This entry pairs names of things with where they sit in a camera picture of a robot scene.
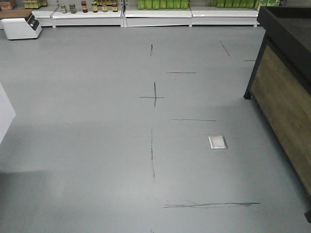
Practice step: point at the metal floor socket plate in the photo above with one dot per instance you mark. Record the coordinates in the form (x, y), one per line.
(217, 142)

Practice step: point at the white store shelf unit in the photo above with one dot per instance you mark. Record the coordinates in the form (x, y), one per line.
(128, 15)

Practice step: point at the green bottle row centre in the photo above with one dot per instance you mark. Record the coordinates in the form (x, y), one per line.
(162, 4)

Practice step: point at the green bottle row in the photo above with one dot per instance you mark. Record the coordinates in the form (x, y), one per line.
(231, 3)
(162, 4)

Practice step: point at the small sauce jar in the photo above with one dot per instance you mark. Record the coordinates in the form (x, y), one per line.
(104, 7)

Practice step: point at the black wooden display stand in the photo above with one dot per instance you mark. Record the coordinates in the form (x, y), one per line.
(280, 84)

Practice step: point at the yellow label sauce jar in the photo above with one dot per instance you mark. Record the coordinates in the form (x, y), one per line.
(94, 6)

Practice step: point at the green bottle row right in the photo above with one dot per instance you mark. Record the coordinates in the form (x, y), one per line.
(231, 3)

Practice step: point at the dark sauce jar red lid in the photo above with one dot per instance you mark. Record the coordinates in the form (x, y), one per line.
(84, 6)

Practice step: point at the glass jar dark contents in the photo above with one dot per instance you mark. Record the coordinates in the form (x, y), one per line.
(72, 8)

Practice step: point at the glass jar grey lid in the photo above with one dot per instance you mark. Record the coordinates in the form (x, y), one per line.
(63, 9)

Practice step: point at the white box appliance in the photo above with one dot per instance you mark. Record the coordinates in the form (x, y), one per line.
(20, 25)

